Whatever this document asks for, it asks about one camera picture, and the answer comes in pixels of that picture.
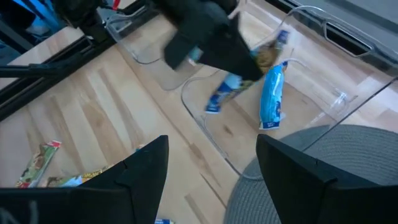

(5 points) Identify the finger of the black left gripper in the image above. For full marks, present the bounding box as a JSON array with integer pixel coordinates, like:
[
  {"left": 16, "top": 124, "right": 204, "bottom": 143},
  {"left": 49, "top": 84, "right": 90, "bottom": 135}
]
[
  {"left": 198, "top": 14, "right": 266, "bottom": 82},
  {"left": 164, "top": 32, "right": 206, "bottom": 71}
]

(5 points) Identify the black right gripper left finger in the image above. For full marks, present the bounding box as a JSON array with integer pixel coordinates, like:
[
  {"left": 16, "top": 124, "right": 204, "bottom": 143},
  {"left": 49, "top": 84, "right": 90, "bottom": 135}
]
[{"left": 0, "top": 134, "right": 170, "bottom": 224}]

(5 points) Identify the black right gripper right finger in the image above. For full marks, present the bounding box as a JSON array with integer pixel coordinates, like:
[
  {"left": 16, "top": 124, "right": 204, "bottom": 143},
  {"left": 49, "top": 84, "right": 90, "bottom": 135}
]
[{"left": 256, "top": 133, "right": 398, "bottom": 224}]

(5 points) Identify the green white snack bag front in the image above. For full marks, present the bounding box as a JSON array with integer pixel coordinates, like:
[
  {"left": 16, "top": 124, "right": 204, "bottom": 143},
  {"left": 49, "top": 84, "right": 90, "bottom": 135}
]
[{"left": 46, "top": 164, "right": 113, "bottom": 188}]

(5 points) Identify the light blue granola bar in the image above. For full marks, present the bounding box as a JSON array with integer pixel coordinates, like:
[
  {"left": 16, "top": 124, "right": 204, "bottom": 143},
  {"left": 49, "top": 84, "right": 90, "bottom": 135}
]
[{"left": 259, "top": 61, "right": 287, "bottom": 131}]

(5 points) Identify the clear plastic bin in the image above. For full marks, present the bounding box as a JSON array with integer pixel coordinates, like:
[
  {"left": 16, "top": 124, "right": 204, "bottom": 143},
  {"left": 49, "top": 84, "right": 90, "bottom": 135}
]
[
  {"left": 301, "top": 76, "right": 398, "bottom": 153},
  {"left": 182, "top": 6, "right": 398, "bottom": 181},
  {"left": 105, "top": 6, "right": 203, "bottom": 91}
]

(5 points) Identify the grey round woven mat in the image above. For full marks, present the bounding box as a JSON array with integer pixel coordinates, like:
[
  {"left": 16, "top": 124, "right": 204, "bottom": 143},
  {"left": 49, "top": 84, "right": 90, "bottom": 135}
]
[{"left": 223, "top": 124, "right": 398, "bottom": 224}]

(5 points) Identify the blue object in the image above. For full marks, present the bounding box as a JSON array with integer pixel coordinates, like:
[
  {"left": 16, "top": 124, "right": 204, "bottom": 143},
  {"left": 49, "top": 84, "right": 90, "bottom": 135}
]
[{"left": 12, "top": 0, "right": 67, "bottom": 35}]

